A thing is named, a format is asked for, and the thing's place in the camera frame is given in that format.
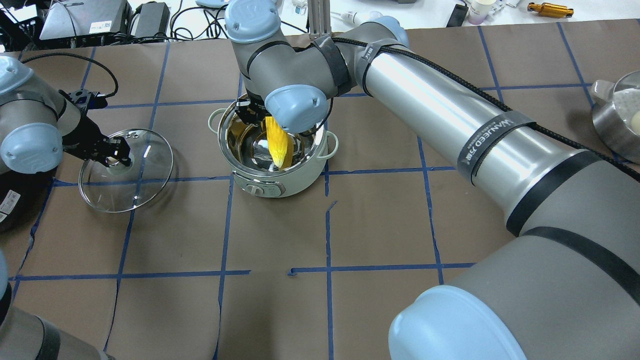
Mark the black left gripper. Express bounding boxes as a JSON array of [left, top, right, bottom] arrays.
[[59, 89, 133, 167]]

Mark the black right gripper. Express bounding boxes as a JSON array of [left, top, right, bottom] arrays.
[[234, 92, 270, 128]]

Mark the glass pot lid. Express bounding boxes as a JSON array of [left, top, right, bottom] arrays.
[[78, 129, 175, 214]]

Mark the yellow corn cob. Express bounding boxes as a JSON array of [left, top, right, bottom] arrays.
[[265, 115, 294, 170]]

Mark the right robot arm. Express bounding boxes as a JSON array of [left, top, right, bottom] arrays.
[[225, 0, 640, 360]]

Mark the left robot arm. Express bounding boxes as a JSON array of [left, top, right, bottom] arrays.
[[0, 55, 131, 360]]

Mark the white electric cooking pot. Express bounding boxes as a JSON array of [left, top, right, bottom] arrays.
[[207, 95, 339, 198]]

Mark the steel pot with corn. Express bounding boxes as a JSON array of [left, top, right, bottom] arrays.
[[589, 70, 640, 164]]

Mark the black rice cooker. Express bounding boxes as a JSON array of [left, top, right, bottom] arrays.
[[0, 170, 55, 233]]

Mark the black power adapter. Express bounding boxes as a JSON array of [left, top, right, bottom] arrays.
[[132, 1, 170, 38]]

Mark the white light bulb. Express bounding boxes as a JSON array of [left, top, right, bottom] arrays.
[[338, 10, 383, 27]]

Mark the white paper cup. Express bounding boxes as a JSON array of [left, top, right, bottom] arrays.
[[466, 0, 499, 26]]

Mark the gold metal cylinder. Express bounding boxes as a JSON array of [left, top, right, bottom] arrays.
[[526, 2, 575, 19]]

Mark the aluminium frame post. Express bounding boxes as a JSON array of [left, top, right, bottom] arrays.
[[307, 0, 333, 40]]

